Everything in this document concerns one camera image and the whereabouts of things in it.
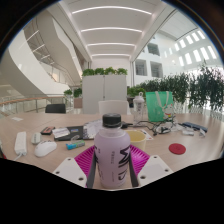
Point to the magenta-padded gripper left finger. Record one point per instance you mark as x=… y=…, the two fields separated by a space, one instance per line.
x=68 y=171

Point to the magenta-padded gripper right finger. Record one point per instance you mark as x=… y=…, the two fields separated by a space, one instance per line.
x=155 y=170

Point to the purple drink bottle black cap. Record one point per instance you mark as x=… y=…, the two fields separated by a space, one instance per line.
x=111 y=156

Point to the small teal tube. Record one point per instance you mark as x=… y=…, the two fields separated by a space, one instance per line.
x=75 y=144

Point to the flat round red coaster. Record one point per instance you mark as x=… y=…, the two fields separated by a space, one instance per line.
x=177 y=148

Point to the white computer mouse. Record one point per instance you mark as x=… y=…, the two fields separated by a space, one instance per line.
x=45 y=148

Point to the yellow cup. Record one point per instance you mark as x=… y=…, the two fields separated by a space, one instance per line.
x=138 y=140

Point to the black notebook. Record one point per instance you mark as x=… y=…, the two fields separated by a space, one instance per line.
x=76 y=133

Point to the white card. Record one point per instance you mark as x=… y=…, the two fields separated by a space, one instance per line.
x=61 y=132

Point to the small red black box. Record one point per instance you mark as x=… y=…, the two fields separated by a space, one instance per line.
x=47 y=130

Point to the printed paper booklet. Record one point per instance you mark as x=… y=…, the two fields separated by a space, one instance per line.
x=91 y=129

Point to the small black device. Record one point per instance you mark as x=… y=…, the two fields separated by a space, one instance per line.
x=127 y=125

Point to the dark blue keyboard case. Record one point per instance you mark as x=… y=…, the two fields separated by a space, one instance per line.
x=195 y=126

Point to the clear plastic bottle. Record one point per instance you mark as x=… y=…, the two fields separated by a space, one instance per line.
x=139 y=110

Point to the green tote bag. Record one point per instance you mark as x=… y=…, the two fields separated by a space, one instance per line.
x=158 y=106

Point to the black chair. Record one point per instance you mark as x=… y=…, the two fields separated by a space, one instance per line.
x=55 y=108

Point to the white chair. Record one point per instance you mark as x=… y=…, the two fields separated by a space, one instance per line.
x=113 y=107

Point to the glass railing wooden handrail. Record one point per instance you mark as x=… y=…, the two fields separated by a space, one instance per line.
x=26 y=105

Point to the green plant in brown planter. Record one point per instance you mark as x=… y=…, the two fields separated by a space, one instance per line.
x=77 y=92

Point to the tall green hedge plants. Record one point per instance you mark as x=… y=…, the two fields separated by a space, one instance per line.
x=180 y=86

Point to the white cabinet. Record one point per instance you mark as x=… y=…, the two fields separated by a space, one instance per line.
x=104 y=90

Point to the row of green plants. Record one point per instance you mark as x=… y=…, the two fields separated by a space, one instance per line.
x=100 y=71

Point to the ceiling light strips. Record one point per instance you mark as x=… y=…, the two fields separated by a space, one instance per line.
x=110 y=7

